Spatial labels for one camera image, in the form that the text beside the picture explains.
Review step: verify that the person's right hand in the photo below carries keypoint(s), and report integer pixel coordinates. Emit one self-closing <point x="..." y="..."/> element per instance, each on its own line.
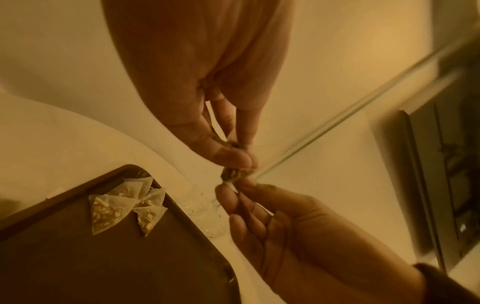
<point x="318" y="252"/>

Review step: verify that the person's left hand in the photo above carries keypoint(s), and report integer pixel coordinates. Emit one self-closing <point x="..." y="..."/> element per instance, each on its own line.
<point x="195" y="68"/>

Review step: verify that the dark brown tray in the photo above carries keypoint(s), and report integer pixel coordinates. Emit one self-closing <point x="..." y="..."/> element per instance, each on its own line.
<point x="112" y="267"/>

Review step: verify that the black right wristband with markers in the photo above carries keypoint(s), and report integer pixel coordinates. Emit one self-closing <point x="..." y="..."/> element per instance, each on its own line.
<point x="453" y="285"/>

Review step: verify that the dark framed glass panel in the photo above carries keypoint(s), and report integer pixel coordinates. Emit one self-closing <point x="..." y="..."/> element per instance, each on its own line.
<point x="450" y="178"/>

